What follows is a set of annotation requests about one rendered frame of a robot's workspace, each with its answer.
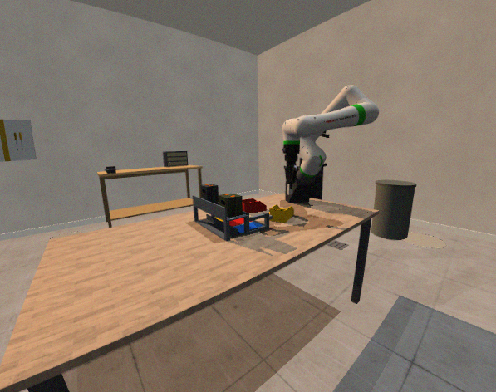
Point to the yellow bin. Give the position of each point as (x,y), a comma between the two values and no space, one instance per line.
(280,214)

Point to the red bin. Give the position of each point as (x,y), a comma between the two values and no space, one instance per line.
(253,206)

